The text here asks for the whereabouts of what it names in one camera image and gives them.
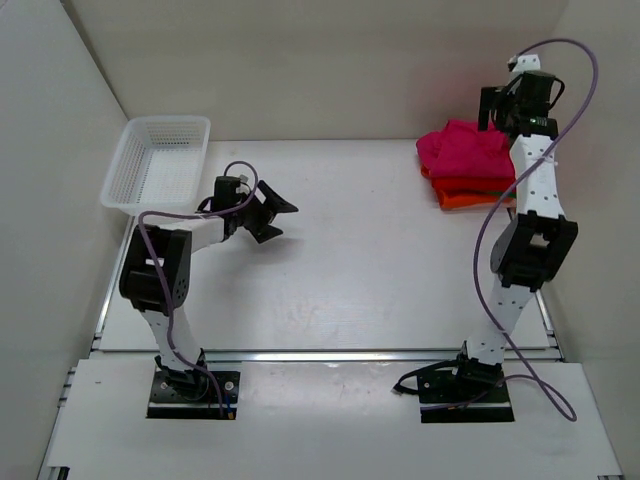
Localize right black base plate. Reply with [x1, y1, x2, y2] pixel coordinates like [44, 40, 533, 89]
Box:
[417, 367, 515, 424]

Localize green folded t shirt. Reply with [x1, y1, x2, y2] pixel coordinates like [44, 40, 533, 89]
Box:
[486, 190, 517, 200]

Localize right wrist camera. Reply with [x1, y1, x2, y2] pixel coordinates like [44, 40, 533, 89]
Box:
[507, 54, 565, 110]

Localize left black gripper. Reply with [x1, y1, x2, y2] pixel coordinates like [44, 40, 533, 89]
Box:
[233, 181, 297, 243]

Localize red folded t shirt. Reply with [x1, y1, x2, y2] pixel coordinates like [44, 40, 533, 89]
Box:
[430, 177, 514, 194]

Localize white plastic basket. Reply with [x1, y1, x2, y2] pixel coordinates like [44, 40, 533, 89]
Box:
[100, 115, 211, 217]

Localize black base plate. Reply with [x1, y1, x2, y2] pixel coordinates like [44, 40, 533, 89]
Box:
[417, 367, 515, 424]
[146, 369, 241, 421]

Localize aluminium rail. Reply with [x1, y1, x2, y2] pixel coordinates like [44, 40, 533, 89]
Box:
[89, 347, 563, 363]

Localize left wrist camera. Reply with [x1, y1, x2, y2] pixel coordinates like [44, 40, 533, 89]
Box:
[211, 175, 250, 212]

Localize magenta t shirt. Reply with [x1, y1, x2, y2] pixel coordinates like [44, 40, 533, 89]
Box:
[416, 120, 514, 179]

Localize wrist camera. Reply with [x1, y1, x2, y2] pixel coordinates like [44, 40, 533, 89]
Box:
[507, 54, 565, 110]
[211, 175, 250, 212]

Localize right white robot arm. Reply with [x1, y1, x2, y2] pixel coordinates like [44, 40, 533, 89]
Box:
[394, 73, 578, 410]

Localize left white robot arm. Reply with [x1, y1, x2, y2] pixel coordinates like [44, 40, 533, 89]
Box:
[119, 175, 298, 401]

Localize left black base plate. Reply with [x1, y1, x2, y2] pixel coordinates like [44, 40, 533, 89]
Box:
[146, 369, 241, 421]

